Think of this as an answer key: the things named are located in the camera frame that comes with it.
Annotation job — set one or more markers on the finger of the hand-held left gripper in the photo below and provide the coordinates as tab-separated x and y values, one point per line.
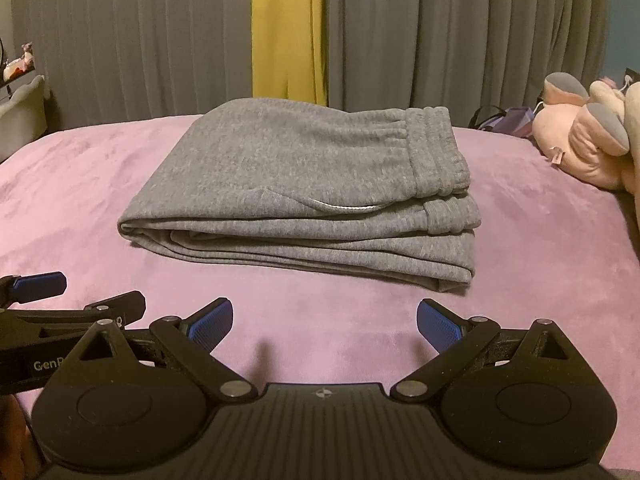
40	285
120	305

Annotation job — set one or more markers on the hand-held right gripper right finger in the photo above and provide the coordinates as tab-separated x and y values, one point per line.
440	327

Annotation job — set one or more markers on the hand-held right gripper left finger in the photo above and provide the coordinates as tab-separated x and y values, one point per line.
210	330

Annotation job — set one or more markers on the grey sweat pants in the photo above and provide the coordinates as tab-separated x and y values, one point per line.
280	170

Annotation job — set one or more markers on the pink plush blanket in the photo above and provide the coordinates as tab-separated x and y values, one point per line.
100	185

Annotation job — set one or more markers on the grey plush chair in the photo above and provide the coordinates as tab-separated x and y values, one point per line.
22	110

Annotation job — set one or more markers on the purple bag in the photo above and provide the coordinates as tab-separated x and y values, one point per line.
510	119

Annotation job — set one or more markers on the small pink toy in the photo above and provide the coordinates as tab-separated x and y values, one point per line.
20	60

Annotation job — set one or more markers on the pink plush toy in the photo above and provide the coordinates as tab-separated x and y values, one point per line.
580	145

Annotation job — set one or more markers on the grey curtain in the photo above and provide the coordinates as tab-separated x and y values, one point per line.
450	25
140	35

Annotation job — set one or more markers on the yellow curtain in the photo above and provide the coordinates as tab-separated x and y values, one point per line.
287	25

